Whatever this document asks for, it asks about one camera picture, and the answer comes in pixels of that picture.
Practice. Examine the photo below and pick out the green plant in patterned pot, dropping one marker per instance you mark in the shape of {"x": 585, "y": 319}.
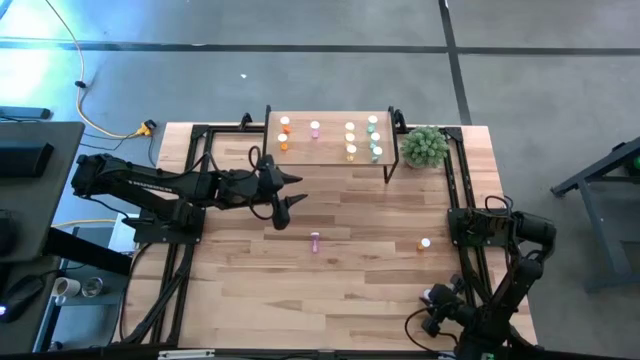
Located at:
{"x": 425, "y": 147}

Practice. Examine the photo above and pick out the yellow black power plug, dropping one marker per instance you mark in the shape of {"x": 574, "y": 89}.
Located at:
{"x": 145, "y": 130}

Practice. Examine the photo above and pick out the black device green light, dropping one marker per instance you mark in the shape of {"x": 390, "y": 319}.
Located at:
{"x": 636, "y": 165}

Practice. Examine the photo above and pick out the black frame clamp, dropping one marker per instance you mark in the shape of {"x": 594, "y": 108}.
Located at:
{"x": 245, "y": 121}
{"x": 400, "y": 121}

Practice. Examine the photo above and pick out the black desk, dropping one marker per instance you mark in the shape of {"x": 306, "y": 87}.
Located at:
{"x": 50, "y": 210}

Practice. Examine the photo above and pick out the grey metal table frame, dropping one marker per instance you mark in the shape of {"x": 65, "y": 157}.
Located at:
{"x": 597, "y": 225}

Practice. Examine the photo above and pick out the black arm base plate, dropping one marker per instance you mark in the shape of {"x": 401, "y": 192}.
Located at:
{"x": 150, "y": 236}
{"x": 455, "y": 240}

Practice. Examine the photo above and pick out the black aluminium table frame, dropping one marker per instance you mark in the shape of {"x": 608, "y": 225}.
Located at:
{"x": 225, "y": 129}

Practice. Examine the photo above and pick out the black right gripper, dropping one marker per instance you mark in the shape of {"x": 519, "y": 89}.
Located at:
{"x": 452, "y": 315}

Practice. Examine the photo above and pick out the grey metal shelf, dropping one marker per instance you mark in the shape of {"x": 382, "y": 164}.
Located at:
{"x": 112, "y": 290}

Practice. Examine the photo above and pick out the clear glass cup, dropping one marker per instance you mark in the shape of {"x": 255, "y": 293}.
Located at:
{"x": 92, "y": 287}

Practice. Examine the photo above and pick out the wooden shelf black metal legs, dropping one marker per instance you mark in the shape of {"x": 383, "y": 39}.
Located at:
{"x": 330, "y": 155}

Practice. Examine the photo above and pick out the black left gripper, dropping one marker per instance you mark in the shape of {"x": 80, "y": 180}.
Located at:
{"x": 277, "y": 200}

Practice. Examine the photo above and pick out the black desk crossbar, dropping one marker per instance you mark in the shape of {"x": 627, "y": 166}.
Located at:
{"x": 85, "y": 251}

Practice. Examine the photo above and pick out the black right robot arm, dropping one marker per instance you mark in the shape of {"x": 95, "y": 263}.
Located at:
{"x": 530, "y": 232}

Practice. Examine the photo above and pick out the white paper cup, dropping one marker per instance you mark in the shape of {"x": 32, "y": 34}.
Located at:
{"x": 66, "y": 287}

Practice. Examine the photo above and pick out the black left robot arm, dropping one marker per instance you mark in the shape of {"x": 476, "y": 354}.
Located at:
{"x": 150, "y": 182}

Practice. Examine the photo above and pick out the black rectangular device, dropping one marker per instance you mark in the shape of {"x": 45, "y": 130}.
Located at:
{"x": 25, "y": 160}

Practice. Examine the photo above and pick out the black computer mouse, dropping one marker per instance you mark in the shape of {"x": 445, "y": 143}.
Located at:
{"x": 20, "y": 297}

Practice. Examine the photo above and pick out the flat black bar device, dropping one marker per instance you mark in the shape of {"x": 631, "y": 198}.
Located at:
{"x": 25, "y": 113}

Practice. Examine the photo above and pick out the white box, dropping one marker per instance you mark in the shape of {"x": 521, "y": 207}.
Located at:
{"x": 116, "y": 240}

